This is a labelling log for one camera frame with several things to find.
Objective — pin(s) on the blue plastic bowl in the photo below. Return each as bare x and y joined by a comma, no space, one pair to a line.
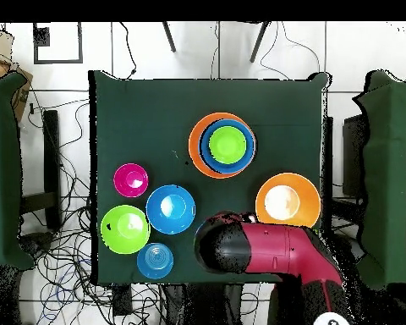
171,221
204,152

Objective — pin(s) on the large orange plastic bowl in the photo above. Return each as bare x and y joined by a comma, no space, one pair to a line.
193,149
308,203

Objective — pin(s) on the small green plastic bowl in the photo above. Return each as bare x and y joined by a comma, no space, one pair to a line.
227,145

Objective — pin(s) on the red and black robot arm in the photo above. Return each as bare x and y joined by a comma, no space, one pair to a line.
277,250

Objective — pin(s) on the small pink plastic bowl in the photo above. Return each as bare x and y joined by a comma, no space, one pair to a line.
131,179

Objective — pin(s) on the dark green table cloth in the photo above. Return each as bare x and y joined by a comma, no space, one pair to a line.
149,118

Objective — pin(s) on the small translucent blue bowl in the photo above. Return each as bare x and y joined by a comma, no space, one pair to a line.
155,260

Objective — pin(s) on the large green plastic bowl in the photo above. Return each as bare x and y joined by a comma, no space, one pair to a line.
125,238

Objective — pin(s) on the black power strip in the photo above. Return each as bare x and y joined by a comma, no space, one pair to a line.
121,301

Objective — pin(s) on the black tripod leg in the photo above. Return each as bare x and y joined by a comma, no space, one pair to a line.
169,37
258,42

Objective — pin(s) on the black floor stand bar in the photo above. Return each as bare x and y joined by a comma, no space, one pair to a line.
51,152

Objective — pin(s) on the black box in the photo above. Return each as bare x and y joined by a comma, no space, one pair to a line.
355,152

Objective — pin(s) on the black stand base with knob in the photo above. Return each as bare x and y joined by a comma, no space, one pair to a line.
37,244

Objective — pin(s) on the green cloth covered table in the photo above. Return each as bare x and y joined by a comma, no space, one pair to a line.
3,169
392,169

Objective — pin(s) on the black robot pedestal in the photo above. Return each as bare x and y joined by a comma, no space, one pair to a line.
203,304

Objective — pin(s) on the black square frame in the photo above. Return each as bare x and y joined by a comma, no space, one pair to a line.
40,37

